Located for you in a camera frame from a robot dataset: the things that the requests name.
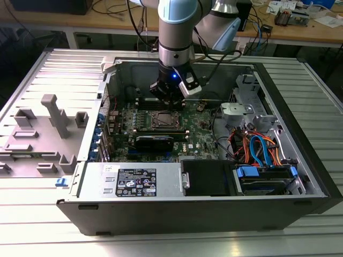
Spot green motherboard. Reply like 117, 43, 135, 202
107, 100, 223, 163

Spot black open PC case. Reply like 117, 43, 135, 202
55, 55, 343, 237

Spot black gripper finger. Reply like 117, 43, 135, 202
148, 81, 173, 108
171, 85, 186, 108

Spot copper coil component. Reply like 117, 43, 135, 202
274, 7, 293, 27

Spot silver metal drive bracket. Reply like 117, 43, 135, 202
220, 102, 255, 123

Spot grey metal electronic device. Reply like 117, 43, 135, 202
290, 9, 313, 27

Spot black camera cable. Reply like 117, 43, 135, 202
199, 49, 244, 87

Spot black graphics card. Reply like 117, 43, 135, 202
133, 134, 175, 154

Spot black wire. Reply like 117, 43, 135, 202
211, 108, 236, 163

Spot CPU socket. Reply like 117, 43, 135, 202
149, 109, 183, 132

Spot grey parts rack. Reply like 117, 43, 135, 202
0, 93, 90, 179

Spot silver power supply with label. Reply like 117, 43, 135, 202
77, 162, 186, 199

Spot metal socket cover frame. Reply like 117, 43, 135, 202
150, 110, 182, 131

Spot silver CPU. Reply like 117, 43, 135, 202
157, 114, 174, 126

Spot hard disk in blue carrier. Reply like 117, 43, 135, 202
234, 164, 299, 180
240, 178, 289, 196

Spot wooden workbench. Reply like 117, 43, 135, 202
0, 0, 343, 50

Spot blue wire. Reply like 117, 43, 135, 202
249, 134, 271, 169

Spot large black box device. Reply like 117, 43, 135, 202
10, 0, 93, 16

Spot blue background cable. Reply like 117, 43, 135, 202
253, 21, 270, 56

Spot white printed paper sheets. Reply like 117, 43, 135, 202
266, 0, 298, 14

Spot black upright desktop device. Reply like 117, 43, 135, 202
240, 0, 253, 32

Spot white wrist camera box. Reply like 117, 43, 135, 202
177, 70, 203, 98

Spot orange wire bundle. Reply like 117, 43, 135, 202
230, 127, 252, 162
264, 135, 284, 167

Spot pale plastic container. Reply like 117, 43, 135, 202
302, 0, 333, 17

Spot white paper sheet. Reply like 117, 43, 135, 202
313, 15, 343, 28

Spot silver disk bay cage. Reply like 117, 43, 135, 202
227, 73, 262, 105

